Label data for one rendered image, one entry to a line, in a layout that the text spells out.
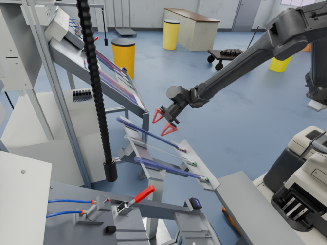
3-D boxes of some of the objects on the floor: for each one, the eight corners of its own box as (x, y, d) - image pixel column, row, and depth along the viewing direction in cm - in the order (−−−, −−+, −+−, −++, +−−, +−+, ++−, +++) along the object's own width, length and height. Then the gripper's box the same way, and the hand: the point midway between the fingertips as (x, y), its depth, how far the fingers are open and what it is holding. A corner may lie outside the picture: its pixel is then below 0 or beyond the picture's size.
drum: (263, 66, 456) (275, 39, 416) (274, 65, 470) (287, 39, 430) (277, 73, 426) (291, 44, 385) (289, 72, 440) (304, 44, 399)
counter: (180, 32, 698) (183, 8, 649) (213, 50, 534) (220, 21, 486) (162, 32, 672) (164, 8, 624) (191, 51, 509) (196, 20, 460)
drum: (173, 45, 543) (176, 19, 500) (179, 50, 511) (182, 23, 468) (159, 45, 529) (161, 19, 486) (165, 50, 497) (167, 22, 454)
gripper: (191, 116, 78) (168, 141, 82) (175, 100, 88) (155, 123, 91) (183, 110, 74) (158, 136, 77) (167, 94, 83) (146, 117, 86)
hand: (157, 128), depth 84 cm, fingers open, 9 cm apart
